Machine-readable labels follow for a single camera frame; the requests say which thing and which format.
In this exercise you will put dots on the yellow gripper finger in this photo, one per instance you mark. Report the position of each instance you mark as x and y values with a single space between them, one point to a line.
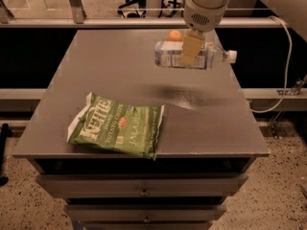
191 46

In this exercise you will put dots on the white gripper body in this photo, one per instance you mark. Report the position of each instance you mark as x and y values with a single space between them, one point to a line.
201 15

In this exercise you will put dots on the clear plastic water bottle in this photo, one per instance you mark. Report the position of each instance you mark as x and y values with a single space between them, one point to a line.
167 54

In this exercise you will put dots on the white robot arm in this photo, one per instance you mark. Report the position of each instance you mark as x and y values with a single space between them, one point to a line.
294 11

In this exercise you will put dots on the green jalapeno chip bag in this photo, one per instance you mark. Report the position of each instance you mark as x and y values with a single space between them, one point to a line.
113 125

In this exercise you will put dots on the orange fruit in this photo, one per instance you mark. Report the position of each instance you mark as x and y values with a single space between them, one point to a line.
174 35

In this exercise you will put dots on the black office chair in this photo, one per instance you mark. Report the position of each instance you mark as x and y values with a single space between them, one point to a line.
140 12

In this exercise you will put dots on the grey drawer cabinet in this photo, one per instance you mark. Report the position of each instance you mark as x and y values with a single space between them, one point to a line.
207 126

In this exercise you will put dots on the metal railing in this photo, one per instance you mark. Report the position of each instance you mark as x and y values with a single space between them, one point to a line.
96 13

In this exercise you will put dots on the top grey drawer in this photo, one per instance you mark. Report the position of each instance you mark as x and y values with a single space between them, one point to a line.
100 186

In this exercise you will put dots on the grey drawer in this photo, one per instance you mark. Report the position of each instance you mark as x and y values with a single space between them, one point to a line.
100 186
144 213

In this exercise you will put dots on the black floor stand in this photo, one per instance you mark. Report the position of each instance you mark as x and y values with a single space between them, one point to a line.
4 134

